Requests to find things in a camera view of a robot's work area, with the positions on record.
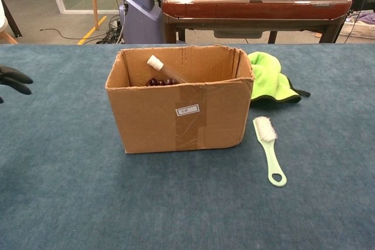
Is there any purple cloth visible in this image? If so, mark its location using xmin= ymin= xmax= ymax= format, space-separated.
xmin=356 ymin=12 xmax=375 ymax=25

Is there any light green scrub brush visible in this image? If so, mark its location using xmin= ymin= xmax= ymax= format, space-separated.
xmin=253 ymin=116 xmax=288 ymax=188

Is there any brown mahjong table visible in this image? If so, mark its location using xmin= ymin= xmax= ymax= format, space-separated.
xmin=161 ymin=0 xmax=352 ymax=44

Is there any black slanted pole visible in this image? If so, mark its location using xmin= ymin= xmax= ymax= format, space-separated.
xmin=1 ymin=0 xmax=23 ymax=39

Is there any lime green microfiber cloth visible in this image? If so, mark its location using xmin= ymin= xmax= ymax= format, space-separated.
xmin=247 ymin=51 xmax=311 ymax=105

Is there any dark red grape bunch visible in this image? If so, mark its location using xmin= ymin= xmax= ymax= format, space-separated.
xmin=145 ymin=77 xmax=178 ymax=87

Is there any black floor cable bundle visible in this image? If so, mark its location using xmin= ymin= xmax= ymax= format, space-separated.
xmin=39 ymin=15 xmax=125 ymax=44

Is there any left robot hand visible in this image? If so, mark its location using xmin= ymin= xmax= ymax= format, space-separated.
xmin=0 ymin=66 xmax=34 ymax=104

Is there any white chair with wooden legs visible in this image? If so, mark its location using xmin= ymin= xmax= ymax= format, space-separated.
xmin=0 ymin=0 xmax=19 ymax=44

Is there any blue felt table mat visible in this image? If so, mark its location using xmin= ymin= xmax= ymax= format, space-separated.
xmin=0 ymin=43 xmax=375 ymax=250

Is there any white plastic basket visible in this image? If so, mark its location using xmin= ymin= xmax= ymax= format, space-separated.
xmin=338 ymin=15 xmax=375 ymax=40

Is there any bluish mobile robot base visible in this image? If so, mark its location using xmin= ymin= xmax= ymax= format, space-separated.
xmin=118 ymin=0 xmax=163 ymax=44

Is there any brown cardboard box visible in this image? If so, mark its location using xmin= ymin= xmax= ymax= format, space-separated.
xmin=105 ymin=44 xmax=255 ymax=155

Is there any glass tube with white cap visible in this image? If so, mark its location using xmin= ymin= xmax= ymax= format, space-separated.
xmin=146 ymin=54 xmax=188 ymax=84

